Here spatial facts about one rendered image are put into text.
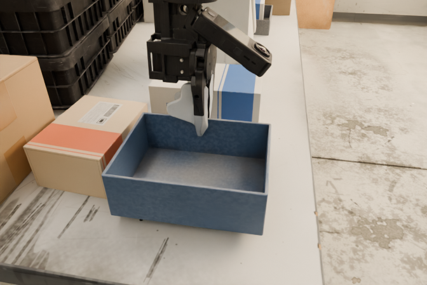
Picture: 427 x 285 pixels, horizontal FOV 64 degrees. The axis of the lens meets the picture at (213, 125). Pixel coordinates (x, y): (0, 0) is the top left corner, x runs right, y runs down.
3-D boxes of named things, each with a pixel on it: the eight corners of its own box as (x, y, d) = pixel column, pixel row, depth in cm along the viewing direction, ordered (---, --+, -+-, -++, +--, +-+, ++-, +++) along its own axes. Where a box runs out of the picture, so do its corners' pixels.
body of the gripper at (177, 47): (166, 66, 53) (161, -17, 47) (220, 71, 52) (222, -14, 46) (149, 84, 47) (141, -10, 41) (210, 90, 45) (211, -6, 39)
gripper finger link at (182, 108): (171, 131, 54) (169, 75, 50) (208, 135, 53) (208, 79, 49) (165, 141, 51) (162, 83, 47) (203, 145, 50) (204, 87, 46)
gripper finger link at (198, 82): (197, 105, 51) (197, 49, 47) (208, 106, 51) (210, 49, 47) (189, 119, 47) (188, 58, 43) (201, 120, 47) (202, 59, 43)
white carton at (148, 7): (155, 8, 140) (154, -15, 135) (184, 9, 140) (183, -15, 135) (145, 22, 123) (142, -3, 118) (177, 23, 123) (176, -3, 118)
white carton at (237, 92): (259, 105, 73) (263, 66, 68) (257, 136, 63) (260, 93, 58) (169, 98, 76) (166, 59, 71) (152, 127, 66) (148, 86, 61)
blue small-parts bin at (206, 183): (267, 160, 54) (271, 123, 50) (263, 236, 42) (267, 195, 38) (147, 147, 57) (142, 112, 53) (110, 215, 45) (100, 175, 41)
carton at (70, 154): (93, 129, 65) (84, 94, 61) (151, 138, 63) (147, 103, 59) (37, 185, 52) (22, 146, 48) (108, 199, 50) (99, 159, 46)
